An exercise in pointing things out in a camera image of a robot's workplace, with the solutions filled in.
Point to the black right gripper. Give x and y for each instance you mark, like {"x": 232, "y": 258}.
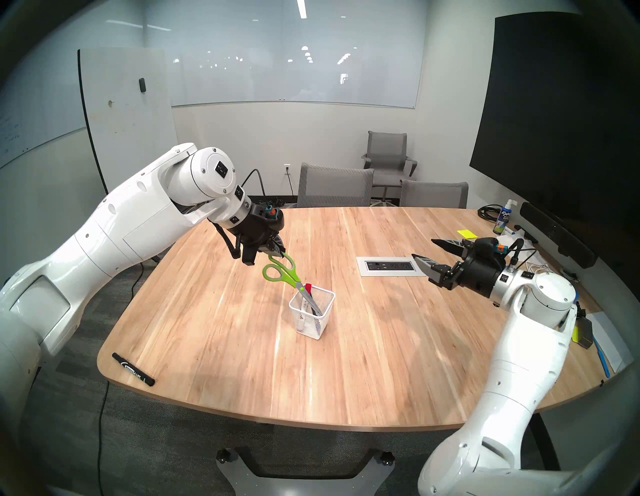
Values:
{"x": 480, "y": 275}

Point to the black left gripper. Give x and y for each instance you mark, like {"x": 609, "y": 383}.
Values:
{"x": 257, "y": 242}

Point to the white mesh pen holder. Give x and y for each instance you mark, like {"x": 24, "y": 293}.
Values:
{"x": 325, "y": 320}

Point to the black permanent marker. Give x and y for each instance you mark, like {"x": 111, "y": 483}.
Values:
{"x": 132, "y": 370}

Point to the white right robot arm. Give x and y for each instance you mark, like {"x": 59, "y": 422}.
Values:
{"x": 520, "y": 360}

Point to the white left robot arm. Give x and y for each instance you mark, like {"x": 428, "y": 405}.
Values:
{"x": 125, "y": 240}

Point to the yellow sticky note pad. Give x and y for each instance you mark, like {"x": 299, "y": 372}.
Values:
{"x": 467, "y": 234}

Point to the grey mesh office chair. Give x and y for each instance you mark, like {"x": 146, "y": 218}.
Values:
{"x": 335, "y": 186}
{"x": 434, "y": 196}

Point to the whiteboard cleaner spray bottle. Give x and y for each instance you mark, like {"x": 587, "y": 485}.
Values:
{"x": 502, "y": 220}

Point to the silver table power outlet panel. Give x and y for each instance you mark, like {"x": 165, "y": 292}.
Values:
{"x": 361, "y": 267}

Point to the black video sound bar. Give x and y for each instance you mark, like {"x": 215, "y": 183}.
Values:
{"x": 557, "y": 235}

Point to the grey office chair with armrests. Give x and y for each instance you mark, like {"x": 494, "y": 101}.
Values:
{"x": 387, "y": 146}

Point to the small black bottle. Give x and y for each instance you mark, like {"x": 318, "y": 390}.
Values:
{"x": 580, "y": 311}

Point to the yellow and black pad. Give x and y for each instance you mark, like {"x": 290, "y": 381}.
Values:
{"x": 585, "y": 332}

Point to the white paper sheet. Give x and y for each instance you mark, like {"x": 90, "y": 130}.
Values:
{"x": 610, "y": 340}

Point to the blue stick tool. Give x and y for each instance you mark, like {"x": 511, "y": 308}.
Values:
{"x": 601, "y": 357}

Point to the rolling white whiteboard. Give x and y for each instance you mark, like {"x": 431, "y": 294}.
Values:
{"x": 130, "y": 100}

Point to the linear ceiling light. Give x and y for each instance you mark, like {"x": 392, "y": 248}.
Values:
{"x": 301, "y": 8}

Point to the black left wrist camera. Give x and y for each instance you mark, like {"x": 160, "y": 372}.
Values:
{"x": 272, "y": 215}

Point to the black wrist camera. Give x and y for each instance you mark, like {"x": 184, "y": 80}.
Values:
{"x": 487, "y": 246}
{"x": 272, "y": 215}

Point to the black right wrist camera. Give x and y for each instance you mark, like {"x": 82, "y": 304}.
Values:
{"x": 487, "y": 246}

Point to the large black wall screen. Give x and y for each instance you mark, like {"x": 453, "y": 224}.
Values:
{"x": 555, "y": 125}

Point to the wide glass wall whiteboard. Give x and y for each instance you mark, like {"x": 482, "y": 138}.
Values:
{"x": 290, "y": 65}

